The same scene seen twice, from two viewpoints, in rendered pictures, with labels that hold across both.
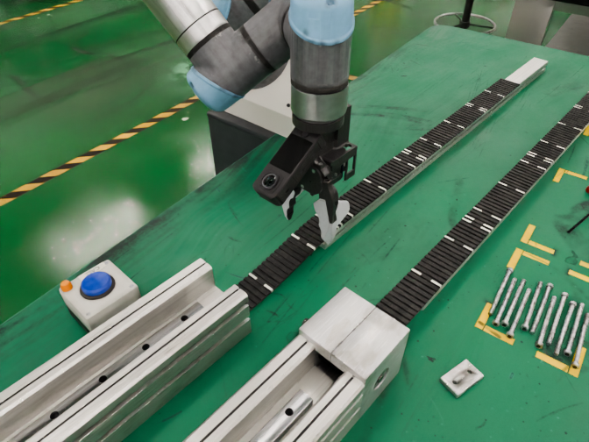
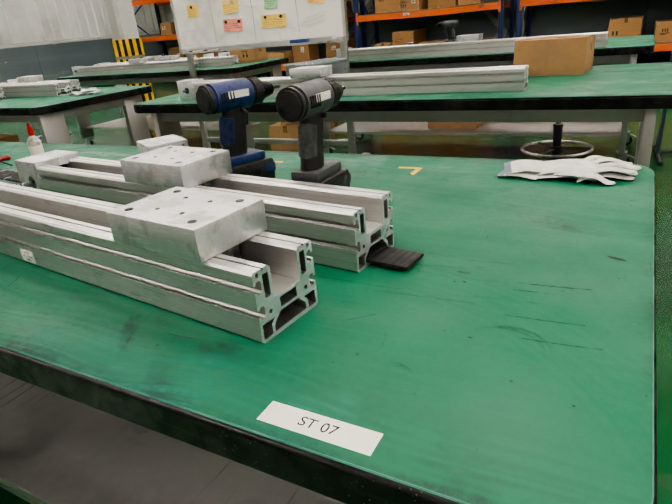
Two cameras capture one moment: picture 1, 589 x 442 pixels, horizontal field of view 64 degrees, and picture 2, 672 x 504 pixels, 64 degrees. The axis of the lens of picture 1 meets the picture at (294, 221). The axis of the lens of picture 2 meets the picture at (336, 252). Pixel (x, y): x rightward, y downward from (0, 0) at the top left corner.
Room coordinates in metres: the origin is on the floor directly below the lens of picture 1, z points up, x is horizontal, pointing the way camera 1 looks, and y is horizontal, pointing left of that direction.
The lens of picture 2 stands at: (-0.16, 1.17, 1.09)
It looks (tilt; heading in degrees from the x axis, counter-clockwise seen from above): 24 degrees down; 264
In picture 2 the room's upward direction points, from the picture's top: 6 degrees counter-clockwise
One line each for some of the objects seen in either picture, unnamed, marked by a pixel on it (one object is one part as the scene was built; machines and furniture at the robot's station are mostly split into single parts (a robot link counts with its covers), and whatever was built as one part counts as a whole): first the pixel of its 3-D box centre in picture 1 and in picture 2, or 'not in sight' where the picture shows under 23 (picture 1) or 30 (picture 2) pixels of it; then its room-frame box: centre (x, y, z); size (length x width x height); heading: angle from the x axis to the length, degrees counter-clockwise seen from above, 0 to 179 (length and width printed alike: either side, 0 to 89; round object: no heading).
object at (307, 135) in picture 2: not in sight; (322, 139); (-0.25, 0.18, 0.89); 0.20 x 0.08 x 0.22; 53
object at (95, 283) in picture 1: (96, 285); not in sight; (0.44, 0.28, 0.84); 0.04 x 0.04 x 0.02
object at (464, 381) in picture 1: (461, 378); not in sight; (0.33, -0.22, 0.78); 0.05 x 0.03 x 0.01; 124
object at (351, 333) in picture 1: (344, 345); (47, 178); (0.35, -0.06, 0.83); 0.12 x 0.09 x 0.10; 47
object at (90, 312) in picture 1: (106, 302); not in sight; (0.43, 0.27, 0.81); 0.10 x 0.08 x 0.06; 47
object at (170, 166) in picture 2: not in sight; (177, 173); (0.01, 0.23, 0.87); 0.16 x 0.11 x 0.07; 137
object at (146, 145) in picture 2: not in sight; (160, 161); (0.11, -0.10, 0.83); 0.11 x 0.10 x 0.10; 26
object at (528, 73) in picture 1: (455, 129); not in sight; (0.94, -0.36, 0.79); 0.96 x 0.04 x 0.03; 137
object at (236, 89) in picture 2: not in sight; (249, 130); (-0.11, -0.01, 0.89); 0.20 x 0.08 x 0.22; 36
